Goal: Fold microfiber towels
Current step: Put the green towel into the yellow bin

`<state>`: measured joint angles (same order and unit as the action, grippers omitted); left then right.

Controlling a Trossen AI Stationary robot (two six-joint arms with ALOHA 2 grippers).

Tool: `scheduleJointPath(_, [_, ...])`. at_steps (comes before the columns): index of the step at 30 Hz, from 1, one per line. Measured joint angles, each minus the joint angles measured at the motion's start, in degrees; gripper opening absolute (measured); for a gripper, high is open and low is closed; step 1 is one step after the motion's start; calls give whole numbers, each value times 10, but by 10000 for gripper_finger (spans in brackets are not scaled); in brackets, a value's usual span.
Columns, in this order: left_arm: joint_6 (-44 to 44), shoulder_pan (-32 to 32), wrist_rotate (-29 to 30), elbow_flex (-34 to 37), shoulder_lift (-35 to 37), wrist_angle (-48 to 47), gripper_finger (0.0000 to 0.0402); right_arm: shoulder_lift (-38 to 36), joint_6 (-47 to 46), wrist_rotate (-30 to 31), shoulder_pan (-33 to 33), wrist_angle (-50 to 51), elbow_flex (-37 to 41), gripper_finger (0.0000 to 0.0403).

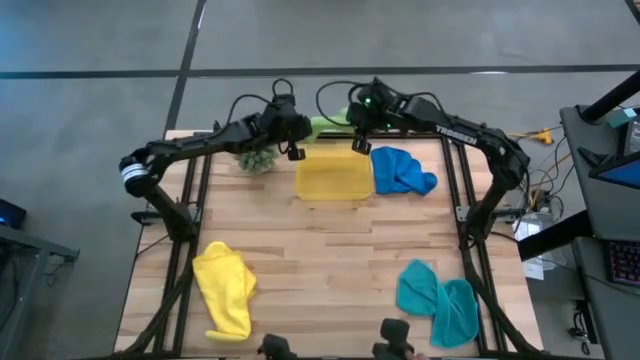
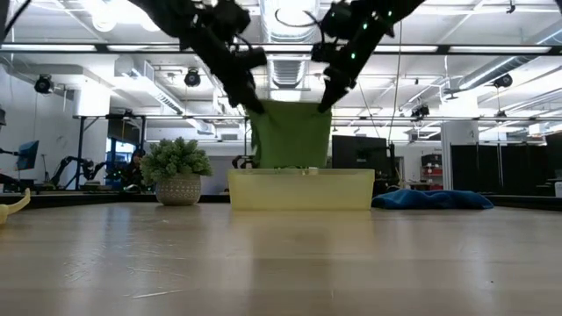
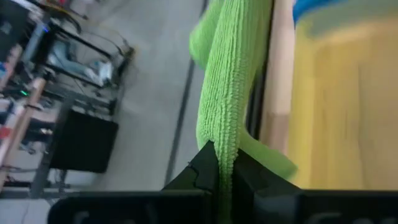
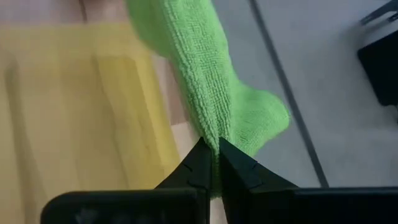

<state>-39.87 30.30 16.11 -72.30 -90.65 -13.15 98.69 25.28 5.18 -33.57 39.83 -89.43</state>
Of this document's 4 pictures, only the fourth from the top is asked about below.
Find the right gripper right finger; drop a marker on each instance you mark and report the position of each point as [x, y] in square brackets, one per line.
[248, 186]

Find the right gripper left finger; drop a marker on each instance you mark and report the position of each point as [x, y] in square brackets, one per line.
[196, 171]

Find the green microfiber towel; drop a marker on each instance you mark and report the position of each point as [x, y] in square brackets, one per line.
[199, 62]

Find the yellow translucent plastic bin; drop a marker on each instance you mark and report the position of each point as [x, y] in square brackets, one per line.
[77, 109]

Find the black box-shaped object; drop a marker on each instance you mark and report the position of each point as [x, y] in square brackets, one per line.
[382, 68]

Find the grey metal leg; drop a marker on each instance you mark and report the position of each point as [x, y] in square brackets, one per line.
[379, 12]

